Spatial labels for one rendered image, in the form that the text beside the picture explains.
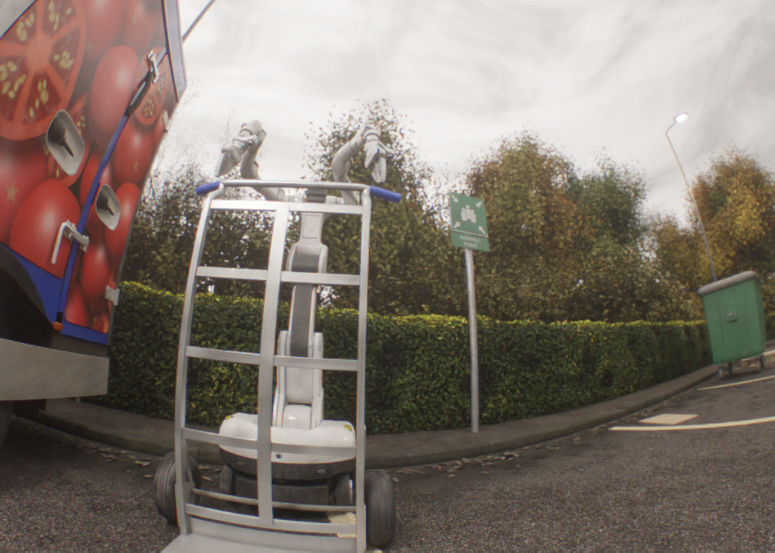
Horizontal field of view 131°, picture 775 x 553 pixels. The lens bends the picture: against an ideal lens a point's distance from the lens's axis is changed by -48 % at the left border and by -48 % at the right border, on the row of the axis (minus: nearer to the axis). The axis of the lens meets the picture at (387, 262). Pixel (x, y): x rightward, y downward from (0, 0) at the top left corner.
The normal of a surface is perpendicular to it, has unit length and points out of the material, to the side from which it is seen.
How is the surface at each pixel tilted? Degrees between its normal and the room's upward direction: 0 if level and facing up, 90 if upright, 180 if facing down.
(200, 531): 90
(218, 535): 90
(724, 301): 94
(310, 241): 86
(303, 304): 81
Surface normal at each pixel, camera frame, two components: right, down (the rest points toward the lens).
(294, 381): 0.12, -0.11
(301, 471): 0.34, -0.31
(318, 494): 0.53, -0.29
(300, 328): 0.14, -0.47
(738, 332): -0.92, -0.07
